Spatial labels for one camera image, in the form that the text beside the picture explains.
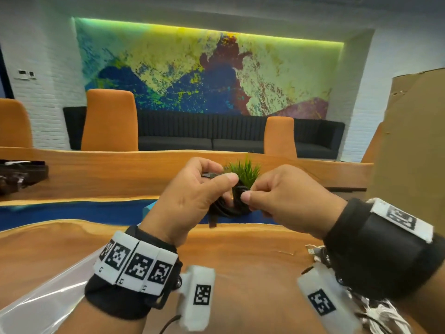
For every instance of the person's left hand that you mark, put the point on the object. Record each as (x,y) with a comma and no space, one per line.
(184,205)

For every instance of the person's right hand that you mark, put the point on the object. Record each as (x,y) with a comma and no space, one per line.
(299,201)

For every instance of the clear plastic organizer box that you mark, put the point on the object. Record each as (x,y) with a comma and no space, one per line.
(45,302)

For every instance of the green potted plant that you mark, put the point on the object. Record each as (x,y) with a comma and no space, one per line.
(245,172)

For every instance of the black sofa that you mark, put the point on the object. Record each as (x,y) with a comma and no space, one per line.
(191,132)

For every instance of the black right wristband with marker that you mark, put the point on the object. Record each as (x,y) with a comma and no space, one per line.
(375,253)

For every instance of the tall orange chair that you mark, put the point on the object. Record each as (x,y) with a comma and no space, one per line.
(109,121)

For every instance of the black left wristband with markers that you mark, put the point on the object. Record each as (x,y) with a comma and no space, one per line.
(114,306)

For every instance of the brown cardboard sheet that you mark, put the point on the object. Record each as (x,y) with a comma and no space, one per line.
(413,153)

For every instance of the dark brown leather case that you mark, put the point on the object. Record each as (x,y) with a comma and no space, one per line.
(21,179)

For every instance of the colourful abstract wall painting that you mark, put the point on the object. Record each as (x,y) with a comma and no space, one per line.
(156,59)

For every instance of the white wall switch panel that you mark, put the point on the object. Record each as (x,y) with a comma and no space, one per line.
(25,75)

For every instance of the black door frame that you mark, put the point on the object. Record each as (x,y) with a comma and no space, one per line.
(7,79)

